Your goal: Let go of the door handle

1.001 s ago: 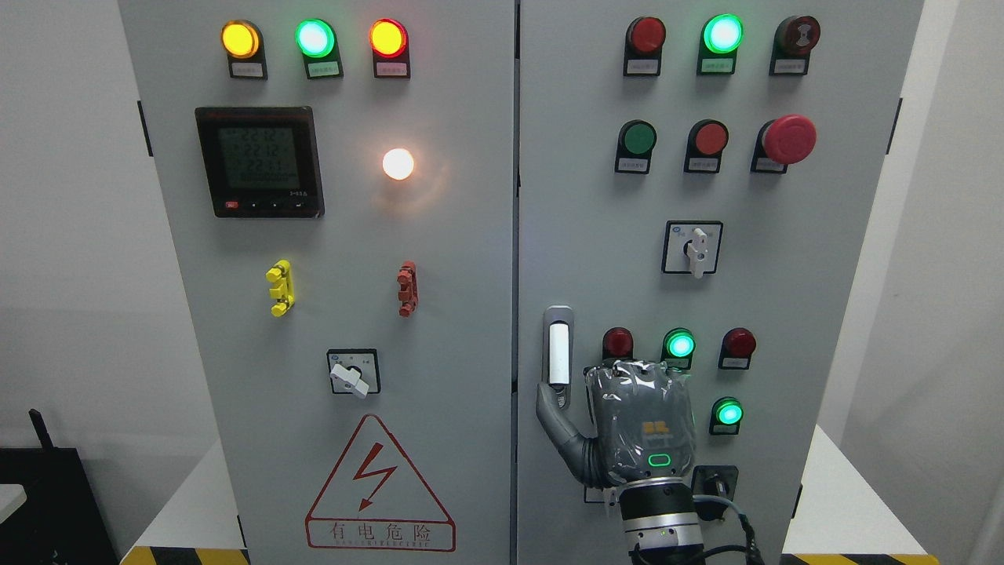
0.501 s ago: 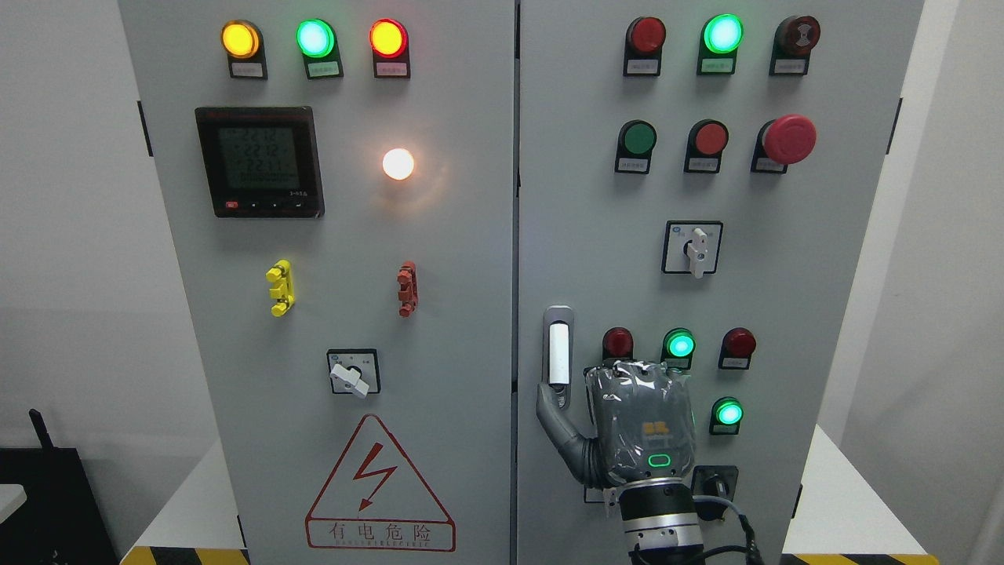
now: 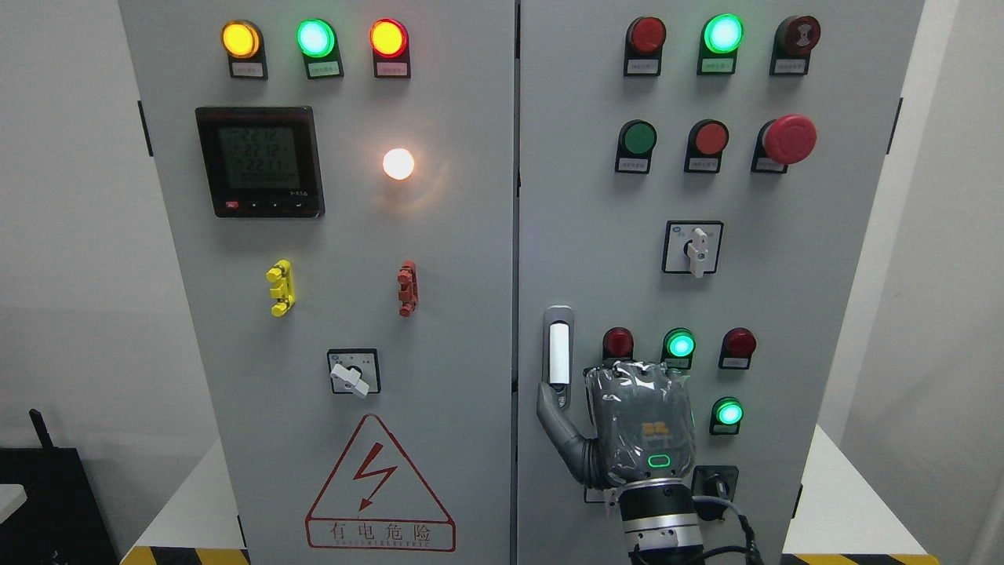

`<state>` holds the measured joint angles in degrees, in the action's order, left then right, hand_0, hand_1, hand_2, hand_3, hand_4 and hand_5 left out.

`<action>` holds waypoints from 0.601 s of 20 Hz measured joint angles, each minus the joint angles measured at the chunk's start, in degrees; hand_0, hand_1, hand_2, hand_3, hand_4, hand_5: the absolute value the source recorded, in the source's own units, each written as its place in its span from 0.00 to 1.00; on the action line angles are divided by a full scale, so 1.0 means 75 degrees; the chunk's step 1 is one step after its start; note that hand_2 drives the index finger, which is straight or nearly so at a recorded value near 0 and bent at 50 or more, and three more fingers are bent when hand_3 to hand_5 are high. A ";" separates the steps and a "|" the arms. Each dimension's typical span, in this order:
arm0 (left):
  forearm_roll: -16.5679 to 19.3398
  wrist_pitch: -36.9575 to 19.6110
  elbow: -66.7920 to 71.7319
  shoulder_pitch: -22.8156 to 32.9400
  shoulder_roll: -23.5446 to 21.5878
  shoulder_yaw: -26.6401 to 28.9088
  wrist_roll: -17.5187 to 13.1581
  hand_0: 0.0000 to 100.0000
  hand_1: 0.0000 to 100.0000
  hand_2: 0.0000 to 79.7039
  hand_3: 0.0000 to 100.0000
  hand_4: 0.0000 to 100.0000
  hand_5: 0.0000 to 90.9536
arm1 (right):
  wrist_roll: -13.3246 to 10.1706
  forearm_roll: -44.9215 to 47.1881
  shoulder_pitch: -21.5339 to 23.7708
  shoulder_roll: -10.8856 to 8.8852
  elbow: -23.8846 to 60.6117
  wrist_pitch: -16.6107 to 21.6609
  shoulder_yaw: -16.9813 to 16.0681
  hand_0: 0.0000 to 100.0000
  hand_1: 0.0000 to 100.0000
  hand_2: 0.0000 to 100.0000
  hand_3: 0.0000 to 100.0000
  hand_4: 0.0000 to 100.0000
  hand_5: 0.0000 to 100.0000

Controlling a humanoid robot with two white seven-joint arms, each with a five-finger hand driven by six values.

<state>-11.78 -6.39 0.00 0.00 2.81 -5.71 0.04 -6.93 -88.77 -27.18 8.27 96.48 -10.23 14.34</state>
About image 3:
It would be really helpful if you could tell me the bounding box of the red electrical hazard sign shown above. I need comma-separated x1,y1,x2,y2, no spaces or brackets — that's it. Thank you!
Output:
304,414,457,553

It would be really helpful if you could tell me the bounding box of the dark red indicator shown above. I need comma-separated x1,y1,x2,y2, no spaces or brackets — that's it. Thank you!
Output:
602,326,635,367
623,16,667,76
718,326,757,370

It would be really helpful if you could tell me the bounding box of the black digital power meter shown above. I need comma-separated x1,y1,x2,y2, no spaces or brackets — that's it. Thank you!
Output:
195,106,324,218

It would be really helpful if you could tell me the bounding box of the red terminal connector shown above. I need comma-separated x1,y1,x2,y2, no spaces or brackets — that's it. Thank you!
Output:
397,261,419,318

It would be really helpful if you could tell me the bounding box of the green lit button lower right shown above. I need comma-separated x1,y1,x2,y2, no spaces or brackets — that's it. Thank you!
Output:
708,396,744,436

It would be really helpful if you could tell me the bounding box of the yellow indicator light top left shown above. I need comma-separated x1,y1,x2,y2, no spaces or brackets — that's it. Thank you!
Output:
221,20,268,80

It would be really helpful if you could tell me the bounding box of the dark red indicator middle left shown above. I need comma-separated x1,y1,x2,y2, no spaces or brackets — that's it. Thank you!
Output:
602,326,635,367

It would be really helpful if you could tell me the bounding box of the red emergency stop button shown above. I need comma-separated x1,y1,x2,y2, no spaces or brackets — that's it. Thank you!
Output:
751,114,817,174

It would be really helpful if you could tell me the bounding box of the red lit indicator light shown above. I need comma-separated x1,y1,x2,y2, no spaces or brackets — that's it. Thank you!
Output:
369,18,411,79

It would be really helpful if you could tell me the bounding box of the grey cabinet door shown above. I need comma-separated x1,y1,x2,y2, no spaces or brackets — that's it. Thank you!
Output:
514,1,924,564
121,1,517,564

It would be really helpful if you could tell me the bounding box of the red push button upper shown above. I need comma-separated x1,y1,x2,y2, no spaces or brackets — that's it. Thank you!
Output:
684,119,730,174

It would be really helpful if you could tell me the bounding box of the green lit indicator middle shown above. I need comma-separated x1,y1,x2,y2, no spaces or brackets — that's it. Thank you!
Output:
662,326,696,370

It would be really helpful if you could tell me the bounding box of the silver handle lock plate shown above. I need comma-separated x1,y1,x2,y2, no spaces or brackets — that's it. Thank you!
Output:
542,304,574,409

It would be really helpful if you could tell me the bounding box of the dark red indicator middle right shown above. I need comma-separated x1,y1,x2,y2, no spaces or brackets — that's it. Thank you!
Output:
718,326,757,370

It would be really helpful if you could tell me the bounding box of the black rotary knob switch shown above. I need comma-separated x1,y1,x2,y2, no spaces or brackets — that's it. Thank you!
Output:
691,465,739,521

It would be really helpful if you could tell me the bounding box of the green push button upper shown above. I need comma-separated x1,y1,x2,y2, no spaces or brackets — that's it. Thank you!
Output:
614,119,657,174

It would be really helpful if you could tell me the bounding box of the dark red indicator top right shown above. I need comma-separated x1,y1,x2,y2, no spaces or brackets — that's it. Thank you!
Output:
623,16,667,76

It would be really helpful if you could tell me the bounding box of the green lit indicator top right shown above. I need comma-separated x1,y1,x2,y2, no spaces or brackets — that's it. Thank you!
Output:
697,13,744,75

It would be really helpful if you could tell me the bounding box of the dark buzzer unit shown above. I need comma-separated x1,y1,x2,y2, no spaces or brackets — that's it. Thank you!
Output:
769,15,821,76

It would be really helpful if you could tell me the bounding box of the black box with antenna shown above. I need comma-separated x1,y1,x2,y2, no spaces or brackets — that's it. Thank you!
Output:
1,409,119,564

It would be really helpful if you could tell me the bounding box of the white upper rotary switch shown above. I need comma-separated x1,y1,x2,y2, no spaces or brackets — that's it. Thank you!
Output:
662,221,724,279

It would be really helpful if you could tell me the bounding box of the green indicator light top left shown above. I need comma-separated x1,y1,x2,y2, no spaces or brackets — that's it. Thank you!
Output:
296,18,344,79

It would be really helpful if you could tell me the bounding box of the green lit indicator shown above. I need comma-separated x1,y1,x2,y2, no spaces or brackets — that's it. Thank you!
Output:
662,326,696,370
697,13,744,75

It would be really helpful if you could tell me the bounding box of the yellow terminal connector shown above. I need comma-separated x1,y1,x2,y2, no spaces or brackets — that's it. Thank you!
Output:
265,260,296,318

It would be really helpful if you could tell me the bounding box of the white left rotary switch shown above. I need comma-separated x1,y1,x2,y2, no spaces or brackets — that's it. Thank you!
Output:
326,348,381,398

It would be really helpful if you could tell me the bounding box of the white lit indicator lamp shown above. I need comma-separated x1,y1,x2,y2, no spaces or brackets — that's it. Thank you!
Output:
381,147,416,181

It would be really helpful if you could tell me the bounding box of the silver door handle lever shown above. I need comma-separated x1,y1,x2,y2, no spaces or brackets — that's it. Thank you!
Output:
548,322,570,387

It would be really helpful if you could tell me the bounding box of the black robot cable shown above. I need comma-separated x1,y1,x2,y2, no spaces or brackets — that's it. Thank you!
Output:
628,494,766,565

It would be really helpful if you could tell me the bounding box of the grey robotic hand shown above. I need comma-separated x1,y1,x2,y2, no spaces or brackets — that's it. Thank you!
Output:
537,360,697,490

